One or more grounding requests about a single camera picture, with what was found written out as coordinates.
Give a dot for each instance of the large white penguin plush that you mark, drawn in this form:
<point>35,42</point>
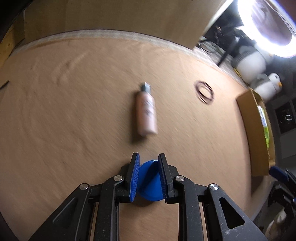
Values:
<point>250,62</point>

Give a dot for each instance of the small pink bottle grey cap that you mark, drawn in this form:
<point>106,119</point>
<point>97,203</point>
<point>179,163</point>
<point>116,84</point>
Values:
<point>146,112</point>

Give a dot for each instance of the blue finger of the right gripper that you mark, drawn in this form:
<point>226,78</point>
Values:
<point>279,174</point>

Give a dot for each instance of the light wood headboard panel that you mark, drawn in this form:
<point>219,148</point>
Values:
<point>181,22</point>

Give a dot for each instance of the lime green tube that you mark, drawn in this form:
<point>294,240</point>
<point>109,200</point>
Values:
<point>266,132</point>

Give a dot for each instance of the blue round lid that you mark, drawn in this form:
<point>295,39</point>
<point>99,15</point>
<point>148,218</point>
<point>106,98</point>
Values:
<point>149,184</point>

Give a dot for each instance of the pine wood side panel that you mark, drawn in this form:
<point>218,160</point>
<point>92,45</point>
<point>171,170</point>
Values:
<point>12,38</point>

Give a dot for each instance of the ring light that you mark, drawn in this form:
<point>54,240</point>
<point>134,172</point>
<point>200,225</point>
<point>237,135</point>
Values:
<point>271,24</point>

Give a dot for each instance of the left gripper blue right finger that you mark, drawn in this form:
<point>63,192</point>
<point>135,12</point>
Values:
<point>167,175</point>

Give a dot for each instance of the brown cardboard box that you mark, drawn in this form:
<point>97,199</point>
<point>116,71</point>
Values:
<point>253,110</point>

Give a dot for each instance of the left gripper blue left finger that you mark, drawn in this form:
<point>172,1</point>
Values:
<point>132,176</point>

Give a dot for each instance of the dark rubber bands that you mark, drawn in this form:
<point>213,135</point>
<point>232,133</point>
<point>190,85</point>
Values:
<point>204,92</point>

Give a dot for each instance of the small white penguin plush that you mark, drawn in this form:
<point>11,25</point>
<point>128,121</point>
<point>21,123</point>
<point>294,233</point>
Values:
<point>267,86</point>

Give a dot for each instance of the black tripod stand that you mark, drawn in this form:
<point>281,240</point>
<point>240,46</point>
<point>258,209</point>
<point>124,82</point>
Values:
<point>221,40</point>

